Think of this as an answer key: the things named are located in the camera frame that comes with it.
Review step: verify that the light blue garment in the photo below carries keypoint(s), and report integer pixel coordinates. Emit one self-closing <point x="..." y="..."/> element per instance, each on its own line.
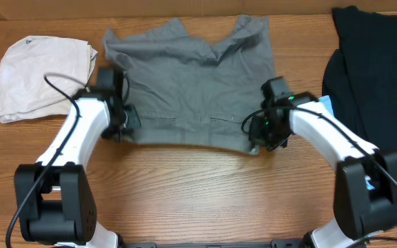
<point x="326" y="101"/>

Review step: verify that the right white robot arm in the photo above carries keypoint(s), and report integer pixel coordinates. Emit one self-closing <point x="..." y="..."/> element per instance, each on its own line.
<point x="365" y="191"/>

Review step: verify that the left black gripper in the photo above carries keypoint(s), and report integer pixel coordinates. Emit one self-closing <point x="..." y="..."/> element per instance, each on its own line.
<point x="110" y="135"/>

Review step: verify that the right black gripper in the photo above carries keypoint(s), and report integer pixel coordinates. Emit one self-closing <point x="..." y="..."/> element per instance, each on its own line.
<point x="256" y="139"/>

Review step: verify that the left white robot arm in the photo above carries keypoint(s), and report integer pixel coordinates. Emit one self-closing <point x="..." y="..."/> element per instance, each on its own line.
<point x="55" y="205"/>

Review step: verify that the grey shorts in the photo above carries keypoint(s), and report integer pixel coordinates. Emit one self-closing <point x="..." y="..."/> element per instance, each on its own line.
<point x="189" y="92"/>

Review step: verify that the black garment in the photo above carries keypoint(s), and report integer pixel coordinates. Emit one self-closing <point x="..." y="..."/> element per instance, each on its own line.
<point x="361" y="76"/>

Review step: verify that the cardboard backboard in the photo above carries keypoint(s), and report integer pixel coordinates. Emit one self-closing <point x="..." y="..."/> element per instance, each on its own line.
<point x="79" y="9"/>

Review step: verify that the beige folded garment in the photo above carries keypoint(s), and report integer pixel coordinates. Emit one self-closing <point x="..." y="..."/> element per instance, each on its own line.
<point x="24" y="94"/>

